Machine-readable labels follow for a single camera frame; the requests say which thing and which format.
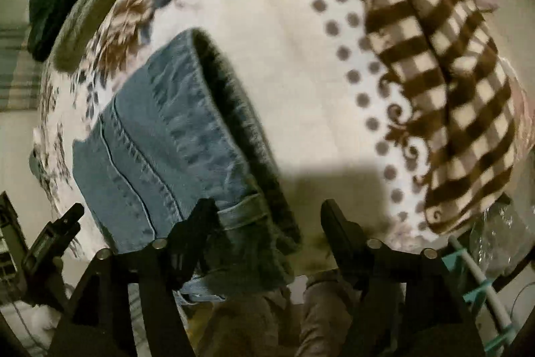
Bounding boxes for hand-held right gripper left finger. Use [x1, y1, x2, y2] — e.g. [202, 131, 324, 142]
[54, 198, 220, 357]

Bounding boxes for blue jeans pants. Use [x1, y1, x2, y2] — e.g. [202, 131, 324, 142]
[72, 28, 304, 303]

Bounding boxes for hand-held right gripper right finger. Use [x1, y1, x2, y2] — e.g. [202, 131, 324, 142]
[321, 199, 486, 357]

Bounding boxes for clear plastic bag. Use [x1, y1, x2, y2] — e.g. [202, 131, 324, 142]
[468, 196, 532, 284]

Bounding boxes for folded grey pants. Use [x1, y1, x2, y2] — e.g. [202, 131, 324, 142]
[52, 0, 136, 74]

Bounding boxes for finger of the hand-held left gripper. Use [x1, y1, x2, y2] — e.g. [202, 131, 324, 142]
[23, 203, 85, 278]

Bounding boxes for person's legs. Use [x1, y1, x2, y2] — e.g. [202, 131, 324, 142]
[196, 269, 377, 357]

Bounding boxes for floral blanket with checkered border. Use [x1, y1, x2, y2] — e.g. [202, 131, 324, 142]
[29, 0, 527, 257]

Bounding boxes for teal rack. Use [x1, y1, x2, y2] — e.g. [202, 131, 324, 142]
[443, 236, 519, 357]

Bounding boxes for grey curtain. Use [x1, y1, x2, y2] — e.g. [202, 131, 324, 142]
[0, 26, 42, 113]

